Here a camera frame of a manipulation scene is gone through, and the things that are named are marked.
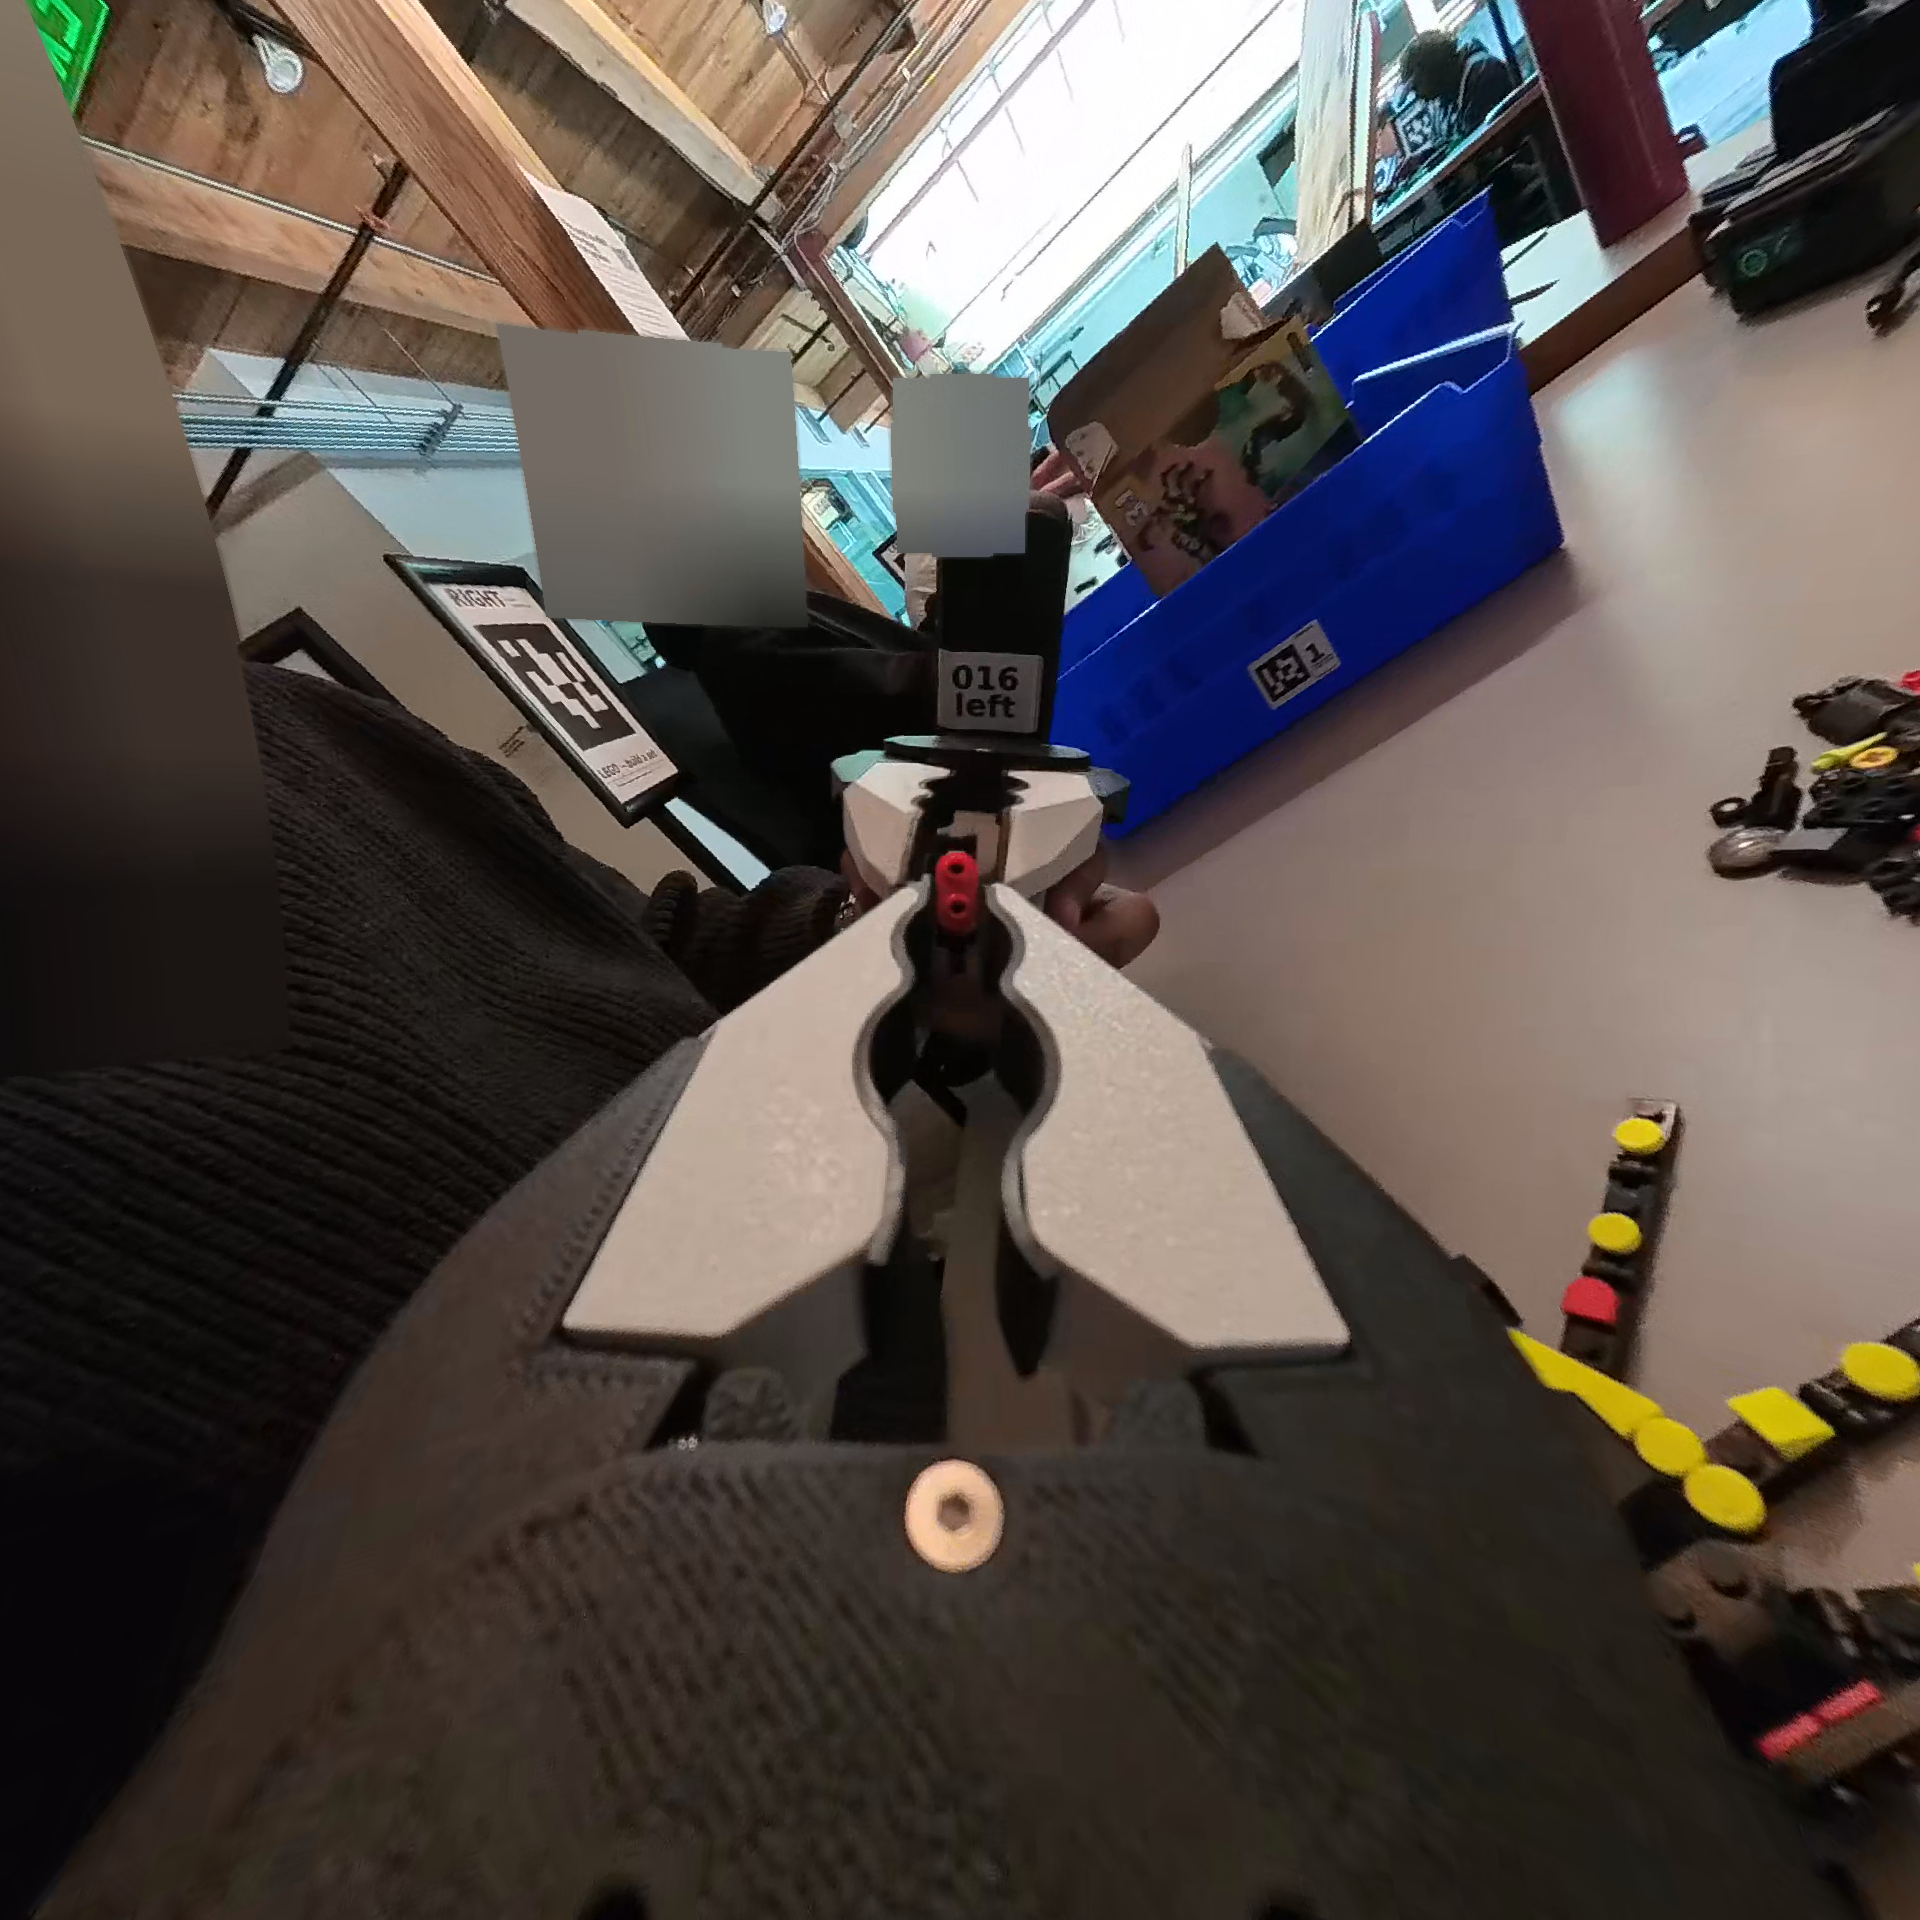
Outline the blue plastic bin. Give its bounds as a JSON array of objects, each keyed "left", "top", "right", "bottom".
[
  {"left": 1051, "top": 358, "right": 1566, "bottom": 839},
  {"left": 1306, "top": 187, "right": 1521, "bottom": 394}
]

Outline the black battery case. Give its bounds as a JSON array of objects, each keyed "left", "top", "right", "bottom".
[{"left": 1692, "top": 0, "right": 1920, "bottom": 322}]

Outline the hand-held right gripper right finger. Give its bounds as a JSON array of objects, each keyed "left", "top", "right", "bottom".
[{"left": 986, "top": 886, "right": 1352, "bottom": 1374}]

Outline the person's black sweater torso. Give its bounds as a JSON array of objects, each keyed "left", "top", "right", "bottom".
[{"left": 0, "top": 661, "right": 724, "bottom": 1920}]

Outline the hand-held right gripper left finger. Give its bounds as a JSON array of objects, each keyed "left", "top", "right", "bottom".
[{"left": 560, "top": 884, "right": 931, "bottom": 1349}]

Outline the printed cardboard lego box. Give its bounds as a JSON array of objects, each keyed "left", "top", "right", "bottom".
[{"left": 1049, "top": 243, "right": 1366, "bottom": 597}]

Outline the person's left hand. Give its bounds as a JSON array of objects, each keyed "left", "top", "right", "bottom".
[{"left": 1041, "top": 877, "right": 1164, "bottom": 966}]

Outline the black yellow lego scorpion model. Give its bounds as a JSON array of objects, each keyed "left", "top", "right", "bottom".
[{"left": 1507, "top": 1100, "right": 1920, "bottom": 1801}]

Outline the maroon water bottle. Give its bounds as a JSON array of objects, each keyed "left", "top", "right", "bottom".
[{"left": 1514, "top": 0, "right": 1695, "bottom": 249}]

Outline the green exit sign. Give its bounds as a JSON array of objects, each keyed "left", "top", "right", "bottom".
[{"left": 27, "top": 0, "right": 117, "bottom": 110}]

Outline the person's left forearm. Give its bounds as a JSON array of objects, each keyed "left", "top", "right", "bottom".
[{"left": 644, "top": 864, "right": 856, "bottom": 1022}]

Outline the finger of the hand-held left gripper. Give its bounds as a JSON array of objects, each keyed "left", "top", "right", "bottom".
[
  {"left": 982, "top": 765, "right": 1114, "bottom": 900},
  {"left": 842, "top": 763, "right": 950, "bottom": 900}
]

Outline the black framed marker sign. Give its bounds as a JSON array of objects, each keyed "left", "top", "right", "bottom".
[{"left": 387, "top": 555, "right": 688, "bottom": 830}]

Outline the pile of loose lego pieces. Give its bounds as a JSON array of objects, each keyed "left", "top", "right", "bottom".
[{"left": 1711, "top": 675, "right": 1920, "bottom": 920}]

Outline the white paper notice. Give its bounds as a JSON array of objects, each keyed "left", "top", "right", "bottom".
[{"left": 530, "top": 176, "right": 690, "bottom": 342}]

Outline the red black lego tail segment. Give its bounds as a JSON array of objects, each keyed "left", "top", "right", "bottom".
[{"left": 908, "top": 842, "right": 1011, "bottom": 1119}]

